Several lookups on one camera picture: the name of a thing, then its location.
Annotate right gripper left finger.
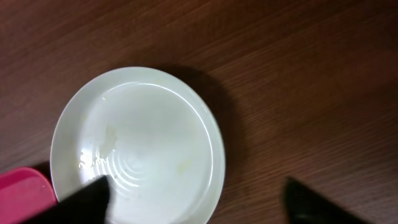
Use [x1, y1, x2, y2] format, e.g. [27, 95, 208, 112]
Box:
[22, 175, 110, 224]

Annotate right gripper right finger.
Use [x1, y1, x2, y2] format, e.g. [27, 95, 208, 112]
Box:
[283, 177, 368, 224]

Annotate white plate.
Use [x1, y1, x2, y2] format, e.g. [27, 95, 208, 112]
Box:
[50, 67, 225, 223]

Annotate red plastic tray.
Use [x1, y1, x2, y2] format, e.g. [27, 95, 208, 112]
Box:
[1, 167, 57, 223]

